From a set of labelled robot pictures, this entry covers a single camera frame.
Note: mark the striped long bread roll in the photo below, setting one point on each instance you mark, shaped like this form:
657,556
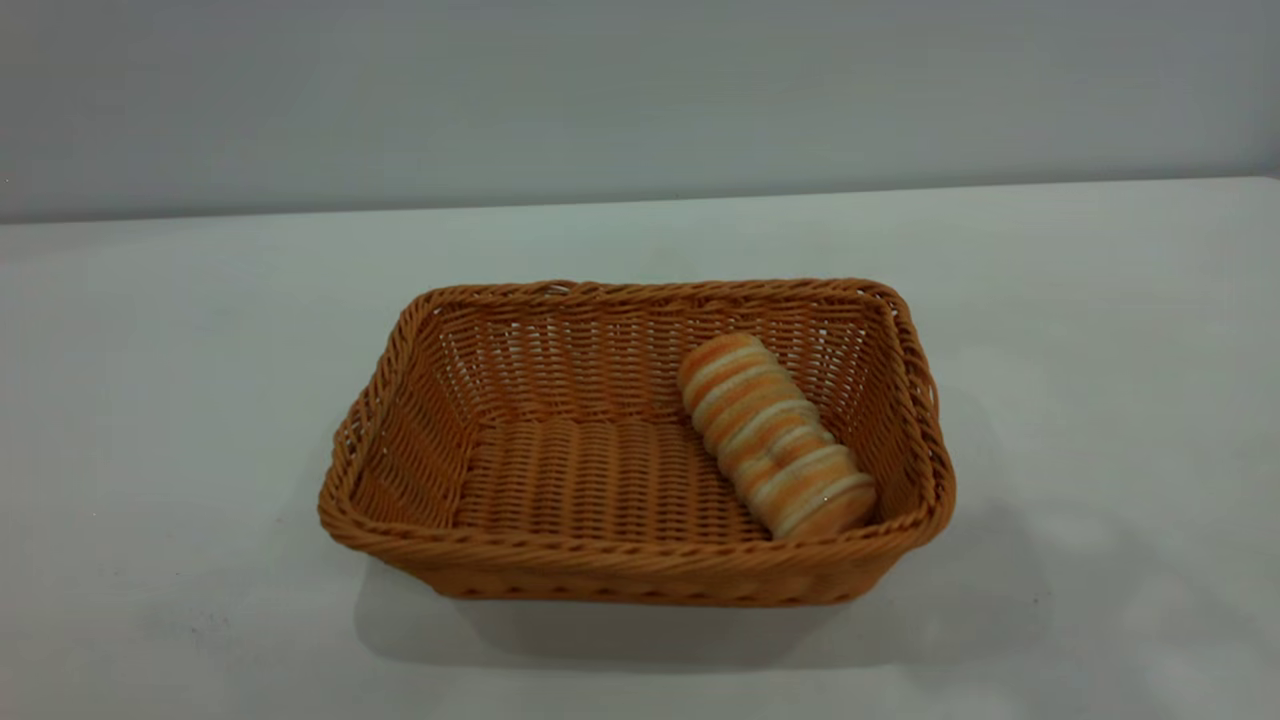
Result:
775,440

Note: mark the orange woven wicker basket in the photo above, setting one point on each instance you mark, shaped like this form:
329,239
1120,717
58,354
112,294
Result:
560,480

